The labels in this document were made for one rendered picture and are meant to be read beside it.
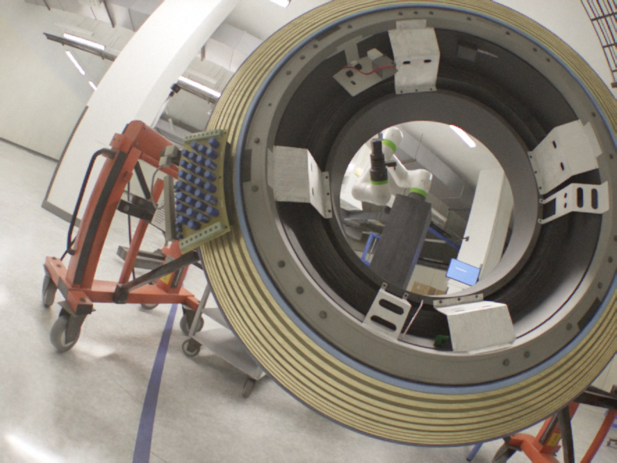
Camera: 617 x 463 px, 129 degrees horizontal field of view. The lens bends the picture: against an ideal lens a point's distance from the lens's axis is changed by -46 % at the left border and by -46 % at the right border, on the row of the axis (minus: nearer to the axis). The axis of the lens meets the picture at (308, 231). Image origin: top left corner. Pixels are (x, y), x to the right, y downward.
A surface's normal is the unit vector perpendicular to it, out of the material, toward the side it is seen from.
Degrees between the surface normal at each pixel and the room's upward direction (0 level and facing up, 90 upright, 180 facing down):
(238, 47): 90
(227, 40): 90
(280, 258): 90
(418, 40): 119
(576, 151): 105
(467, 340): 61
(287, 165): 76
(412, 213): 90
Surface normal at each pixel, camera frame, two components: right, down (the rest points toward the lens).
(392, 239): -0.41, -0.26
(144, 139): 0.88, 0.34
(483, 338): -0.25, -0.70
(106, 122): 0.36, 0.06
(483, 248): -0.85, -0.39
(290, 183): 0.31, -0.23
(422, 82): 0.05, 0.97
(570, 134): -0.75, -0.11
